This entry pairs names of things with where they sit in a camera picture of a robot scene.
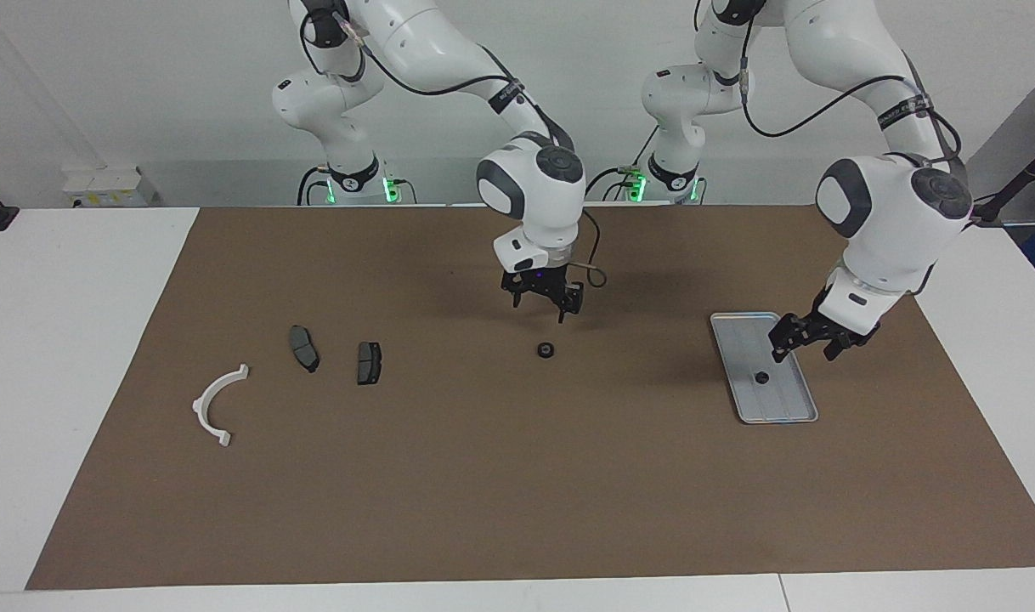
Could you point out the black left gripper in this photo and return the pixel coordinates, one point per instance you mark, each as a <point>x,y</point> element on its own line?
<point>823,327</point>

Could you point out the black stand pole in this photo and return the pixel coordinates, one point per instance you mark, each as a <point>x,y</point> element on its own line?
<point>989,211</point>

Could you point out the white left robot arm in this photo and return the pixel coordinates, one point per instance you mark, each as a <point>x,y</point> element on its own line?
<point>891,212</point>

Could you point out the brown table mat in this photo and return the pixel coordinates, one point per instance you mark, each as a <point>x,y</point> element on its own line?
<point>483,476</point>

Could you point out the long grey brake pad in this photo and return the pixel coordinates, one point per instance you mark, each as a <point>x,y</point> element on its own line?
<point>303,347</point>

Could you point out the short grey brake pad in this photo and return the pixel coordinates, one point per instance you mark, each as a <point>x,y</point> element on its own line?
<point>370,364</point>

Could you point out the white curved plastic bracket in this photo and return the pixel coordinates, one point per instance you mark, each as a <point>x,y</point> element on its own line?
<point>201,408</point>

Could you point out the silver metal tray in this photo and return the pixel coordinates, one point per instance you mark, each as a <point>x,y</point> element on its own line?
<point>781,401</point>

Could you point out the white power strip box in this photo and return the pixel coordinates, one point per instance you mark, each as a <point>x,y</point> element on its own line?
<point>110,189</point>

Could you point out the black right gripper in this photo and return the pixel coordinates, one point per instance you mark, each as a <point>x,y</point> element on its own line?
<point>543,283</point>

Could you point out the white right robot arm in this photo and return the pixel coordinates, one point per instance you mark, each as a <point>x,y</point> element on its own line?
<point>534,195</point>

